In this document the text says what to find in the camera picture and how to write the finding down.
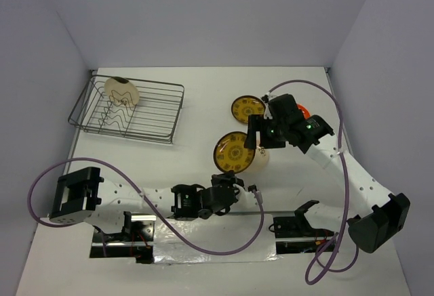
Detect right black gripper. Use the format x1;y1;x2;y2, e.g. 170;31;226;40
243;114;287;149

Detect yellow patterned plate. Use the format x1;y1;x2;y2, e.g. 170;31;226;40
231;95;266;125

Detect orange plate front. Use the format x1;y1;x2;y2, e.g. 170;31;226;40
297;104;311;119

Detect pink floral plate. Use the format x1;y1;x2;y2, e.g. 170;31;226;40
244;146;269;173

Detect yellow plate brown rim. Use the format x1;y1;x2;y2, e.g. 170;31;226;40
212;131;256;173

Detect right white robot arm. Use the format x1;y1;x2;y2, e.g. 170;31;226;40
244;94;410;253

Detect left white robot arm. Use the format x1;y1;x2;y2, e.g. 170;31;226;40
49;167;250;241

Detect silver foil sheet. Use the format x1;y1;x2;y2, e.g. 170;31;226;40
153;214;278;264

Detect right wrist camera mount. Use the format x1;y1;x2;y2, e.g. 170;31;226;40
261;91;273;119

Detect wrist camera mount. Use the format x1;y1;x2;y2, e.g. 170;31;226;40
261;91;273;119
236;185;262;209

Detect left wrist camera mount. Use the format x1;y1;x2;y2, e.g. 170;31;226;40
236;185;262;209

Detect black metal base rail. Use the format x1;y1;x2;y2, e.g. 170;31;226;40
90;214;334;265

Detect metal wire dish rack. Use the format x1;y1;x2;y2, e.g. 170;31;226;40
68;75;185;144

